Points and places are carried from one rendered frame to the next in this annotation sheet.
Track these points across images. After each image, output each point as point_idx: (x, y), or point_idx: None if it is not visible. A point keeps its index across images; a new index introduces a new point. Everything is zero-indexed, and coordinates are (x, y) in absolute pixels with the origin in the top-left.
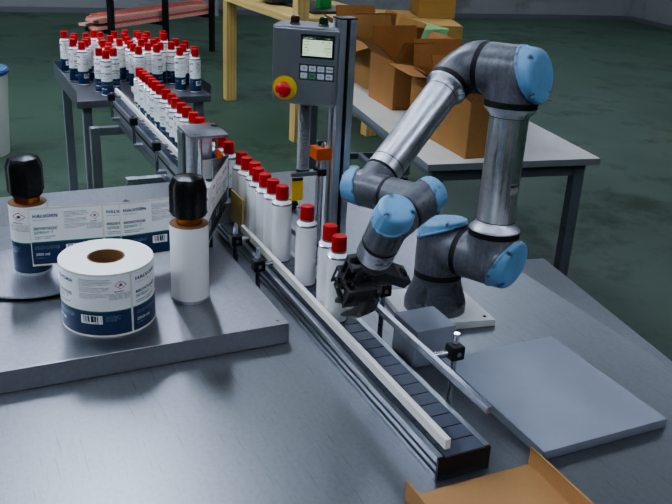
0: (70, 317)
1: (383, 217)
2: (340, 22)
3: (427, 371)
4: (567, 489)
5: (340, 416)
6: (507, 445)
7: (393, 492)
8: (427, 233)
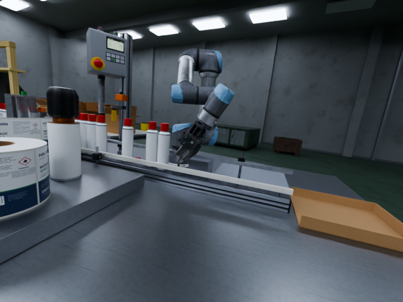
0: None
1: (227, 91)
2: (126, 35)
3: None
4: (318, 195)
5: (216, 205)
6: None
7: (291, 226)
8: (182, 128)
